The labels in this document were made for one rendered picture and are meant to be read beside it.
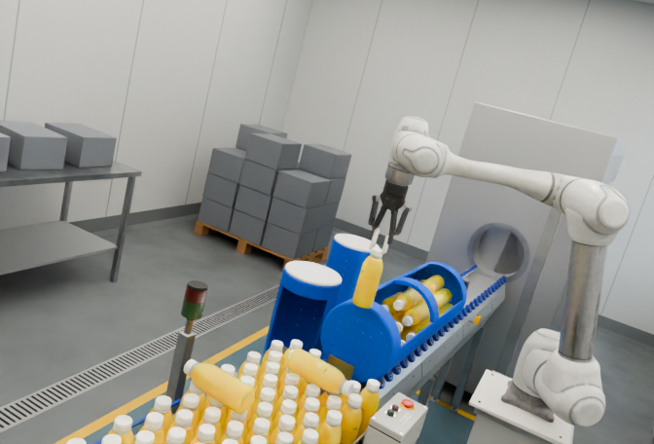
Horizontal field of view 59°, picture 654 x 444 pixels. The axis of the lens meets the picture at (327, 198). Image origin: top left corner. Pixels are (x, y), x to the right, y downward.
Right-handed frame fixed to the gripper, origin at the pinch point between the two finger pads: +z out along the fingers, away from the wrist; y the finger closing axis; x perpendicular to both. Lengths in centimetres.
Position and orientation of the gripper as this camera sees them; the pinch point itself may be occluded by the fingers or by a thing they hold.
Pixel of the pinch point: (380, 240)
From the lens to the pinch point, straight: 190.9
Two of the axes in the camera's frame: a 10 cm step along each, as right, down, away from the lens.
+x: -4.7, 1.0, -8.8
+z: -2.5, 9.4, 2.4
